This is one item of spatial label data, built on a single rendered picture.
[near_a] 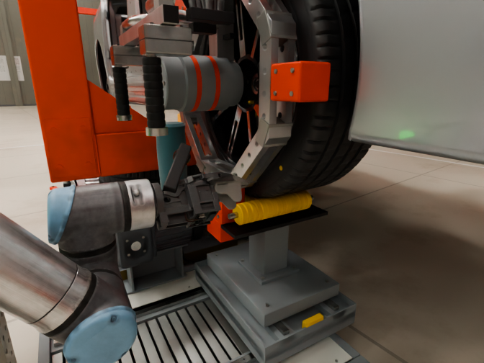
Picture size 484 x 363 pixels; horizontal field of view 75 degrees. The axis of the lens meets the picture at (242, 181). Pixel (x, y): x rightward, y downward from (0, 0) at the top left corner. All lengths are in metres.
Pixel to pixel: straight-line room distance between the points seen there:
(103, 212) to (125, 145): 0.74
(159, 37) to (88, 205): 0.32
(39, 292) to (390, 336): 1.14
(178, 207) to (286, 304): 0.53
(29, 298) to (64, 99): 0.88
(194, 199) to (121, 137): 0.72
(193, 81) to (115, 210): 0.38
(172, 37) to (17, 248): 0.43
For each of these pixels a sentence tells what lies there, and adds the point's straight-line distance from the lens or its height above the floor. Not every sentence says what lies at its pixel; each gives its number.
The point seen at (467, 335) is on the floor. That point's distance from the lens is 1.47.
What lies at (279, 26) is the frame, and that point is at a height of 0.95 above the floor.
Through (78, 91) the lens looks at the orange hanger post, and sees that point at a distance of 1.24.
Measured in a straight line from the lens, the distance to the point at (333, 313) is 1.09.
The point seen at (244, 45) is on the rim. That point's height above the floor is 0.95.
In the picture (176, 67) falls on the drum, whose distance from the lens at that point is 0.80.
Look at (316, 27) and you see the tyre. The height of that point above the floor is 0.95.
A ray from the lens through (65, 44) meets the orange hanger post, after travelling 1.24.
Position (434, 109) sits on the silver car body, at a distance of 0.54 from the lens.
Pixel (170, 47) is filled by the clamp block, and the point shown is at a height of 0.91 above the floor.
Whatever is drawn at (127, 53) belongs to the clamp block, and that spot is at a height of 0.93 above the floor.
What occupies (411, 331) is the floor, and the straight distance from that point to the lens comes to 1.39.
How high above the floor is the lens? 0.84
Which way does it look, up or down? 17 degrees down
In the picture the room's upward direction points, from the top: straight up
